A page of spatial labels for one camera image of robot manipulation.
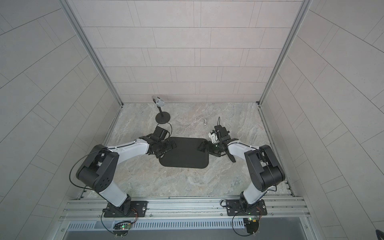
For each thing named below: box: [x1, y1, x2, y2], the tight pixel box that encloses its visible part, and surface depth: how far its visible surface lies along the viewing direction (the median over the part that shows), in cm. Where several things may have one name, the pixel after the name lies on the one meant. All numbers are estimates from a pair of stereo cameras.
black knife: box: [225, 148, 236, 163], surface depth 89 cm
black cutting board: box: [158, 137, 209, 169], surface depth 88 cm
